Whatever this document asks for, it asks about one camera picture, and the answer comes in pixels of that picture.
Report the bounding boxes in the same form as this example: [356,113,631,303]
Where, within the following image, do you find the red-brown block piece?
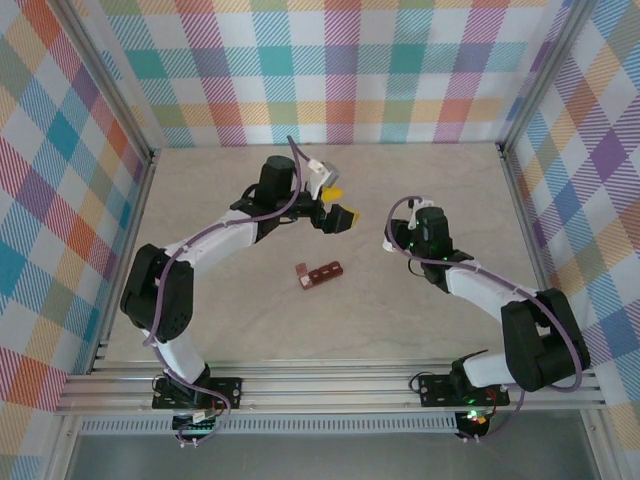
[294,260,344,292]

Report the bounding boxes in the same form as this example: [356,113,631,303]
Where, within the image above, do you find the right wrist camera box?
[407,196,433,231]

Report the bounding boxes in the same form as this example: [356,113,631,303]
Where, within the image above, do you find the aluminium right side rail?
[497,144,572,370]

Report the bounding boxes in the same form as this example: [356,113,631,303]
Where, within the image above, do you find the aluminium left side rail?
[87,148,162,375]

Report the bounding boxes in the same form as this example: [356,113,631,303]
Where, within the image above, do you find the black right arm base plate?
[417,372,511,408]

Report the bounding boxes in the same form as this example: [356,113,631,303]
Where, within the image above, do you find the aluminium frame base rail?
[53,357,609,416]

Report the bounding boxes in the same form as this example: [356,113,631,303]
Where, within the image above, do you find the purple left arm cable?
[142,134,321,449]

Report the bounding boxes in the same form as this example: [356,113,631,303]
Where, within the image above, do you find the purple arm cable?
[142,134,321,449]
[383,195,591,444]

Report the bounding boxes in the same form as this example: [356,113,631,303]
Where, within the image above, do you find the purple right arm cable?
[383,195,591,444]

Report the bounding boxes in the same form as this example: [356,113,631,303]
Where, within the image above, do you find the aluminium right frame post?
[497,0,597,157]

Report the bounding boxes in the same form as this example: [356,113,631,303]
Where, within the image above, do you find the aluminium frame post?
[497,0,597,157]
[49,0,162,164]

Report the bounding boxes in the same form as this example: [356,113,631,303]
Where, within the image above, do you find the aluminium left frame post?
[49,0,162,164]

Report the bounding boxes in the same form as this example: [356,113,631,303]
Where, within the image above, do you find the slotted grey cable duct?
[78,418,460,436]

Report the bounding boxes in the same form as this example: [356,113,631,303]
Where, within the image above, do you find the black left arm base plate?
[151,376,245,412]

